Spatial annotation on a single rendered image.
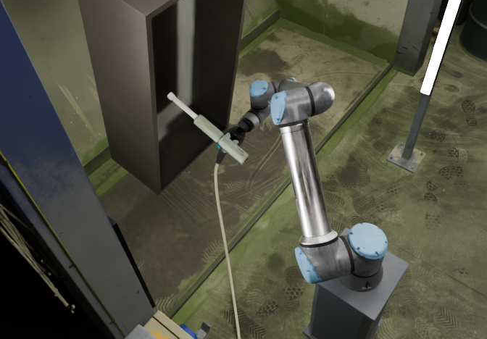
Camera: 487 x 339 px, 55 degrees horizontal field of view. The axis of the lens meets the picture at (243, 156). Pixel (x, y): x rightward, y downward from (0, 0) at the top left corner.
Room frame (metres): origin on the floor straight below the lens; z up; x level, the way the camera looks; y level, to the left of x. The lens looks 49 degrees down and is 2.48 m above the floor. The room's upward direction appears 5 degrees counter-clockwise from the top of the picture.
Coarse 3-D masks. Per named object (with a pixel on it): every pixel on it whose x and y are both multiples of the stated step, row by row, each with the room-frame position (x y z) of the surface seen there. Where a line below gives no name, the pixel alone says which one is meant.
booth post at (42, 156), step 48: (0, 0) 0.79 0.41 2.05; (0, 48) 0.76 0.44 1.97; (0, 96) 0.72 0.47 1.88; (48, 96) 0.79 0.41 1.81; (0, 144) 0.69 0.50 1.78; (48, 144) 0.75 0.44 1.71; (0, 192) 0.71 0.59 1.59; (48, 192) 0.71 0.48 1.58; (48, 240) 0.66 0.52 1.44; (96, 240) 0.74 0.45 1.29; (96, 288) 0.69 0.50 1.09
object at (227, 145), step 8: (168, 96) 1.69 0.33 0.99; (184, 104) 1.66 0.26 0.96; (192, 112) 1.62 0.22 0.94; (200, 120) 1.57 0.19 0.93; (208, 120) 1.58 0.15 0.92; (200, 128) 1.56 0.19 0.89; (208, 128) 1.54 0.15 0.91; (216, 128) 1.54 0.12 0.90; (216, 136) 1.50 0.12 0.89; (224, 136) 1.50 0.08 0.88; (224, 144) 1.47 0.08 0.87; (232, 144) 1.47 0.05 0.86; (232, 152) 1.43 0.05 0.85; (240, 152) 1.43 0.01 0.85; (216, 160) 1.52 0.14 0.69; (240, 160) 1.40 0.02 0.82
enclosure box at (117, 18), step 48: (96, 0) 1.52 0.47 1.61; (144, 0) 1.43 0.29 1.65; (192, 0) 2.06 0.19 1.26; (240, 0) 1.87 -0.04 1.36; (96, 48) 1.58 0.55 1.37; (144, 48) 1.38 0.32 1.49; (192, 48) 2.09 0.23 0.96; (144, 96) 1.43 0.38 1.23; (192, 96) 2.13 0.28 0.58; (144, 144) 1.50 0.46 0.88; (192, 144) 1.84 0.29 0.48
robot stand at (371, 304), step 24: (384, 264) 0.91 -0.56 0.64; (408, 264) 0.91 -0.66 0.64; (336, 288) 0.83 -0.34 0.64; (384, 288) 0.81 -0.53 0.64; (312, 312) 0.89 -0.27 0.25; (336, 312) 0.80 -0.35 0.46; (360, 312) 0.72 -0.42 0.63; (312, 336) 0.85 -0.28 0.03; (336, 336) 0.78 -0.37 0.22; (360, 336) 0.72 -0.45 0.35
